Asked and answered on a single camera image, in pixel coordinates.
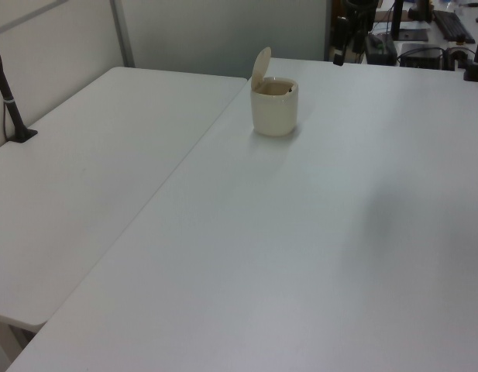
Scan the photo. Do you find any dark device with green part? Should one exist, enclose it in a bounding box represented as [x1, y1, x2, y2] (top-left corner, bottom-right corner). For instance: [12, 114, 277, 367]
[364, 33, 397, 66]

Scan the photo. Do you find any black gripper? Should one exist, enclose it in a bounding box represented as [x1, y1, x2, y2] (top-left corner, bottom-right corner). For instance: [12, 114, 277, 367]
[332, 0, 377, 66]

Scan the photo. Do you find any black keyboard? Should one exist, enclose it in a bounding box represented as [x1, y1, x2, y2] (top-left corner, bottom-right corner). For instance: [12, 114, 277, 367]
[432, 9, 476, 44]

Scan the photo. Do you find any black electronics box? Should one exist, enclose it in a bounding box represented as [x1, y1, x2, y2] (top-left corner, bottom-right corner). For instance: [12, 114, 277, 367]
[399, 42, 445, 70]

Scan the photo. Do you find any black camera pole with cable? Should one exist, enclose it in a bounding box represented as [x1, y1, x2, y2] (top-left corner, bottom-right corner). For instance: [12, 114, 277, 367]
[0, 33, 40, 144]

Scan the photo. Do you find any grey metal partition post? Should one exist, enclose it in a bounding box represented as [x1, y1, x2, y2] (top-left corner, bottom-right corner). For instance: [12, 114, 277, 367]
[108, 0, 136, 68]

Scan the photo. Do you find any black monitor stand with base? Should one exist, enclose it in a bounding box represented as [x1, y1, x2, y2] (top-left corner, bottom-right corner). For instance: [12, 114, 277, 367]
[391, 0, 430, 42]

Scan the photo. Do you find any black clamped camera pole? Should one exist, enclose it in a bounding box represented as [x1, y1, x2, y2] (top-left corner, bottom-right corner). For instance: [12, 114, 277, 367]
[462, 0, 478, 82]

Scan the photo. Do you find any cream trash bin with lid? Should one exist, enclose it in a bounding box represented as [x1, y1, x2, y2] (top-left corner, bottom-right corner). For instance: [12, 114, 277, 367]
[249, 46, 301, 137]

